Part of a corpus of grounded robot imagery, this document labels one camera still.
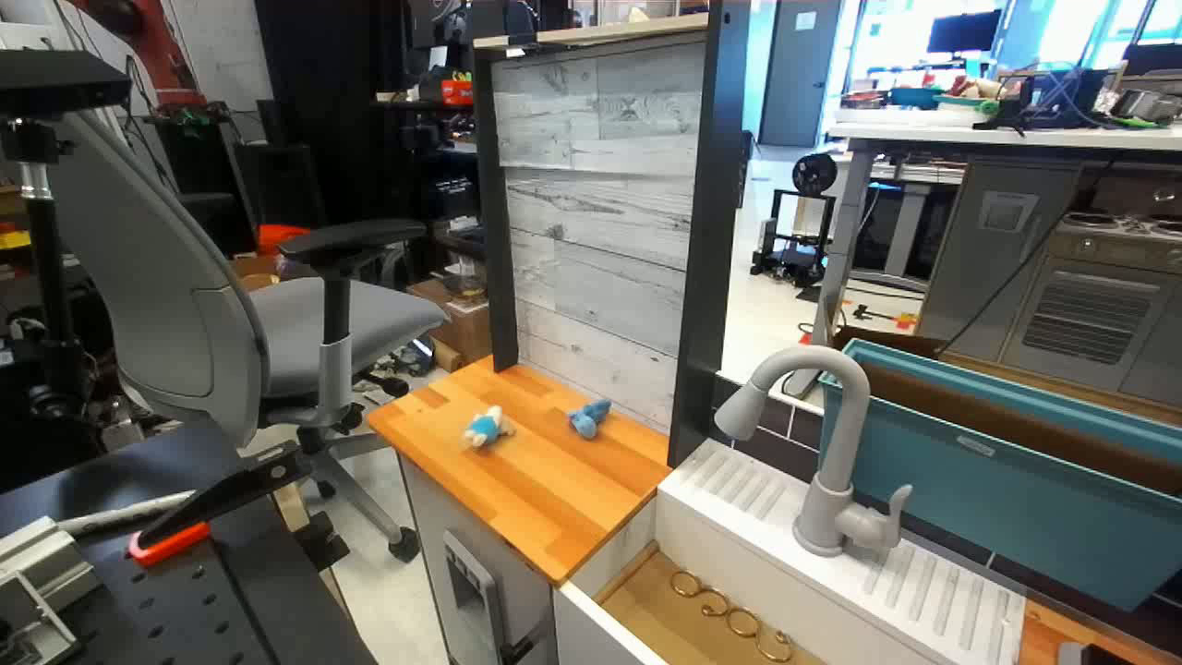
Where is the grey toy faucet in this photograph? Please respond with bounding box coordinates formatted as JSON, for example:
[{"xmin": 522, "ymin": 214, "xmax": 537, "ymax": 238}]
[{"xmin": 714, "ymin": 347, "xmax": 914, "ymax": 559}]

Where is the small blue toy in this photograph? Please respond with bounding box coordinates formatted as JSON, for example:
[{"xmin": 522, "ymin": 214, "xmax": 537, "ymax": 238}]
[{"xmin": 568, "ymin": 399, "xmax": 612, "ymax": 440}]

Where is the blue and white toy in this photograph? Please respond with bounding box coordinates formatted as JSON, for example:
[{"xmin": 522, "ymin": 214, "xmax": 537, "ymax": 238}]
[{"xmin": 464, "ymin": 408, "xmax": 505, "ymax": 448}]

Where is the wooden butcher block countertop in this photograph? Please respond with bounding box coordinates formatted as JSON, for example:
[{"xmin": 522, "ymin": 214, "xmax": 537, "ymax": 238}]
[{"xmin": 366, "ymin": 359, "xmax": 668, "ymax": 585}]

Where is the grey wood-pattern back panel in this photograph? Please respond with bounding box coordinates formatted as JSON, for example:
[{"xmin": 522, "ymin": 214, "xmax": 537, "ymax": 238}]
[{"xmin": 477, "ymin": 0, "xmax": 749, "ymax": 460}]

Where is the black 3D printer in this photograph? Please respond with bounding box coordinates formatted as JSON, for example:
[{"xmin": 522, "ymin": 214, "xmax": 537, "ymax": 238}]
[{"xmin": 749, "ymin": 149, "xmax": 842, "ymax": 301}]

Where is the white toy sink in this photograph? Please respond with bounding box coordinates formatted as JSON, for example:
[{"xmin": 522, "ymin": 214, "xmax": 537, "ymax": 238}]
[{"xmin": 556, "ymin": 444, "xmax": 1026, "ymax": 665}]

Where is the white kitchen cabinet base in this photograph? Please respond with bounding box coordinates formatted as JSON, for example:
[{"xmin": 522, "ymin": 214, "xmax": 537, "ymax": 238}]
[{"xmin": 404, "ymin": 461, "xmax": 557, "ymax": 665}]

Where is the grey office chair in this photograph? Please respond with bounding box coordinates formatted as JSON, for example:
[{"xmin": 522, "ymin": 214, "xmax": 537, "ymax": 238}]
[{"xmin": 54, "ymin": 111, "xmax": 448, "ymax": 562}]

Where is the black orange-tipped clamp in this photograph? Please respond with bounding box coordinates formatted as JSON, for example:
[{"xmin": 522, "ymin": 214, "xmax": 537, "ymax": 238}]
[{"xmin": 126, "ymin": 451, "xmax": 302, "ymax": 569}]

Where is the teal storage bin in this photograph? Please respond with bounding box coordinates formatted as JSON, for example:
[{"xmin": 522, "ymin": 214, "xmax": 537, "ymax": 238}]
[{"xmin": 847, "ymin": 341, "xmax": 1182, "ymax": 611}]

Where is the black perforated mounting table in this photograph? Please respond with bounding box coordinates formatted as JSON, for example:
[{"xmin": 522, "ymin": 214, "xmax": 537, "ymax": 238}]
[{"xmin": 0, "ymin": 426, "xmax": 378, "ymax": 665}]

